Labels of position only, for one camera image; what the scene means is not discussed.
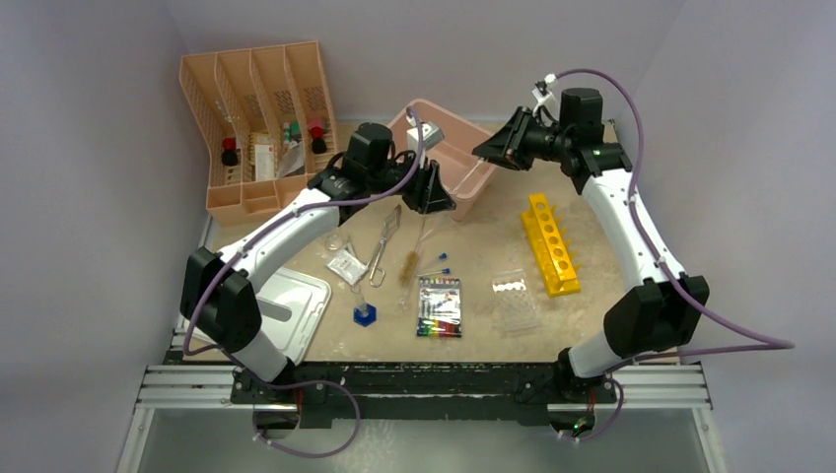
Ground metal crucible tongs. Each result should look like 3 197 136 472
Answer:
368 204 402 288

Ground wire test tube brush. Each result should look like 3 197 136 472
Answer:
398 217 429 288

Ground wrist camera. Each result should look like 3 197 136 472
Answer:
531 73 559 115
406 122 445 160

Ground clear ruler set packet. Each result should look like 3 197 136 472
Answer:
276 142 305 178

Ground clear plastic well tray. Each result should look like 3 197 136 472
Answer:
491 269 540 336

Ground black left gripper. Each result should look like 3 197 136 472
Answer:
367 148 455 214

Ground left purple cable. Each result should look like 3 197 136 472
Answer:
182 107 427 459

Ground red black stamp left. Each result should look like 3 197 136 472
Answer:
220 137 240 168

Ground yellow test tube rack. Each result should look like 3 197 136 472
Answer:
521 193 582 298

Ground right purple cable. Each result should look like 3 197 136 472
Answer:
558 68 797 445

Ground red black stamp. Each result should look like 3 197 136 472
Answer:
308 117 327 155
220 137 240 168

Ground peach plastic desk organizer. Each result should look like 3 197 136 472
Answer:
179 41 339 226

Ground pink plastic bin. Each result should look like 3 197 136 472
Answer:
387 99 497 222

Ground purple cable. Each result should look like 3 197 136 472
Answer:
558 68 797 445
182 107 427 459

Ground black aluminium base frame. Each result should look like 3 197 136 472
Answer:
117 329 730 473

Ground coloured marker pen pack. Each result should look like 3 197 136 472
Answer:
416 277 462 338

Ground white sachet packet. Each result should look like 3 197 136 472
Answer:
326 248 368 286

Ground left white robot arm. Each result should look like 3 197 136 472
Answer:
179 157 455 403

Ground red black stamp right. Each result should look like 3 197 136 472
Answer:
308 117 327 155

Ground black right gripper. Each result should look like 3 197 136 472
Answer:
474 107 574 172

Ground white card box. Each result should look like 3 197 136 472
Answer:
253 144 275 181

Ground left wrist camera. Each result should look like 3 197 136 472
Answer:
406 122 445 160

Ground white plastic lid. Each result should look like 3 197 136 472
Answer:
180 261 331 378

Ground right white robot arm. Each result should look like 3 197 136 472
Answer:
472 88 710 401

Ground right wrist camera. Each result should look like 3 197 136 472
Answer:
531 73 559 115

